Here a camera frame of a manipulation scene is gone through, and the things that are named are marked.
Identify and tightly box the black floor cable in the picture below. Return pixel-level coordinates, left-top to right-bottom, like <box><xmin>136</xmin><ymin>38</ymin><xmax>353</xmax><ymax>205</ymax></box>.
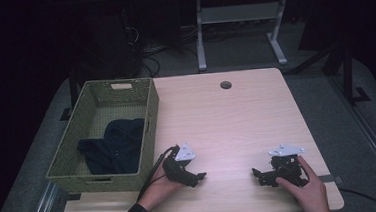
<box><xmin>337</xmin><ymin>185</ymin><xmax>376</xmax><ymax>212</ymax></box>

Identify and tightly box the metal floor rail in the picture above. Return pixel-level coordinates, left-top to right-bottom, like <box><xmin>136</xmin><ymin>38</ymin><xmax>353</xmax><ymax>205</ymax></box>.
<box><xmin>23</xmin><ymin>180</ymin><xmax>63</xmax><ymax>212</ymax></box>
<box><xmin>326</xmin><ymin>71</ymin><xmax>376</xmax><ymax>208</ymax></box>

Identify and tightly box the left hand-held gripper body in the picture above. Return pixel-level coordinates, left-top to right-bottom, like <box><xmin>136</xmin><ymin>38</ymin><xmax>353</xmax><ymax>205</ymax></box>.
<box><xmin>160</xmin><ymin>142</ymin><xmax>200</xmax><ymax>189</ymax></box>

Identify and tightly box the dark computer tower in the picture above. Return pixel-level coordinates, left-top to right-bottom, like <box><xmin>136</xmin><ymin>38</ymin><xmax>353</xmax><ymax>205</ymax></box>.
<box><xmin>93</xmin><ymin>7</ymin><xmax>143</xmax><ymax>80</ymax></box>

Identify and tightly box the tangle of floor cables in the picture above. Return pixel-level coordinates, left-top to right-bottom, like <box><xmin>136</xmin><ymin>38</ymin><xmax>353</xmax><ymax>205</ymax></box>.
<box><xmin>126</xmin><ymin>19</ymin><xmax>202</xmax><ymax>80</ymax></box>

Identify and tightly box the white metal table frame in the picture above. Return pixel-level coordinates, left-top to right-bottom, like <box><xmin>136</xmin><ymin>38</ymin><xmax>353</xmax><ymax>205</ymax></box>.
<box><xmin>193</xmin><ymin>0</ymin><xmax>295</xmax><ymax>73</ymax></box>

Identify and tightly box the grey tape strip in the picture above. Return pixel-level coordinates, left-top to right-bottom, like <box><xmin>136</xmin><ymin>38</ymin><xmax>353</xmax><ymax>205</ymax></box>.
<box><xmin>316</xmin><ymin>172</ymin><xmax>344</xmax><ymax>187</ymax></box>

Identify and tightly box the dark navy cloth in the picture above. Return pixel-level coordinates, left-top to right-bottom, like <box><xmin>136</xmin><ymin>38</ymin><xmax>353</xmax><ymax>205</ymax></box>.
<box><xmin>75</xmin><ymin>117</ymin><xmax>149</xmax><ymax>178</ymax></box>

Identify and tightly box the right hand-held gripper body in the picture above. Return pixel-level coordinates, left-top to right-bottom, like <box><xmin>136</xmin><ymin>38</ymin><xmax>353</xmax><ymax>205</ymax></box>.
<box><xmin>267</xmin><ymin>141</ymin><xmax>310</xmax><ymax>190</ymax></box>

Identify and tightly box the person's left hand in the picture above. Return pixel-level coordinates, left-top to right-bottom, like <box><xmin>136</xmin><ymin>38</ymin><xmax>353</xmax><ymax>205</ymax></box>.
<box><xmin>134</xmin><ymin>160</ymin><xmax>186</xmax><ymax>212</ymax></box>

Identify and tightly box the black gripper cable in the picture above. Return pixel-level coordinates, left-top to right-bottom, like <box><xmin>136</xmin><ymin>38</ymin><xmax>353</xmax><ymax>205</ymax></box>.
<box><xmin>133</xmin><ymin>145</ymin><xmax>184</xmax><ymax>203</ymax></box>

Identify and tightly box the black metal stand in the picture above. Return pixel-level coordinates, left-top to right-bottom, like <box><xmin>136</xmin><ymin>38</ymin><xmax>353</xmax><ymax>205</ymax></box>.
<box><xmin>336</xmin><ymin>41</ymin><xmax>371</xmax><ymax>107</ymax></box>

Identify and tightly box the person's right hand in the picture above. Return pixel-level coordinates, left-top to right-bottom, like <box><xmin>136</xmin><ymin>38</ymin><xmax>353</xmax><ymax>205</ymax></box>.
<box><xmin>273</xmin><ymin>152</ymin><xmax>332</xmax><ymax>212</ymax></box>

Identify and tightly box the green woven basket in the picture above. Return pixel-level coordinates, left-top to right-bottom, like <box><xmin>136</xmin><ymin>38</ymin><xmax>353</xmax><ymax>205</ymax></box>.
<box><xmin>39</xmin><ymin>75</ymin><xmax>167</xmax><ymax>198</ymax></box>

